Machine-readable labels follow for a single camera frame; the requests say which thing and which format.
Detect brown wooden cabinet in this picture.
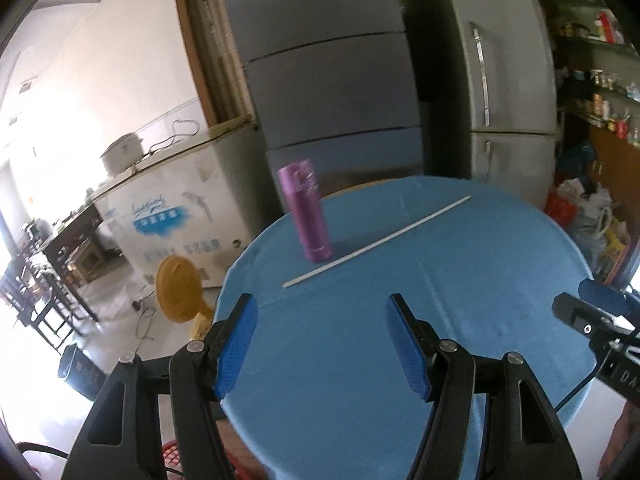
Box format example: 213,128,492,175
587,122,640,281

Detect small wooden stool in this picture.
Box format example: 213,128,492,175
70,240,108,283

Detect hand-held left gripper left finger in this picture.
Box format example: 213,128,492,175
60,292,260,480

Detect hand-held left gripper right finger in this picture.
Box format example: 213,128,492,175
387,292,583,480

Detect pile of plastic bags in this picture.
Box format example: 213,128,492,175
545,175,631,281

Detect round blue-covered table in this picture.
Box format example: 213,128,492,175
212,175,598,480

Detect white rice cooker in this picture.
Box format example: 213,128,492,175
100,132,146,177

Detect person's right hand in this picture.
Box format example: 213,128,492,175
597,400,640,480

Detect shelf of packaged goods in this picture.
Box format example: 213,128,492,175
530,0,640,146

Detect white chest freezer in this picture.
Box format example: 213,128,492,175
92,115,266,291

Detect yellow table fan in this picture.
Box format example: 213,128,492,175
155,255,216,343

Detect grey three-section refrigerator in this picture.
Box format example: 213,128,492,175
214,0,432,221

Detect thin white stick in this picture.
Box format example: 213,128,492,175
281,195,472,290

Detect red plastic basket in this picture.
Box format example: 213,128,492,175
162,437,261,480

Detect purple thermos bottle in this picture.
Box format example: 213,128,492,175
277,158,333,263

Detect dark wooden dining table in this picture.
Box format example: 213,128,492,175
20,202,108,291

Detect leaning wooden boards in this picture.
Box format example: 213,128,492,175
171,0,257,128

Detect black trash bin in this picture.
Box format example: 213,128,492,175
56,342,108,401

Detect silver two-door refrigerator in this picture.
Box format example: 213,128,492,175
432,0,560,211

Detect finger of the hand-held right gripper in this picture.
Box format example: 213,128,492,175
552,294,636,341
577,277,640,326

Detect dark wooden chair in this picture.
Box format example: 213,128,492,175
0,255,41,331
30,265,98,351

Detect black cable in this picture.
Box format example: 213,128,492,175
17,441,68,461
554,355,608,413

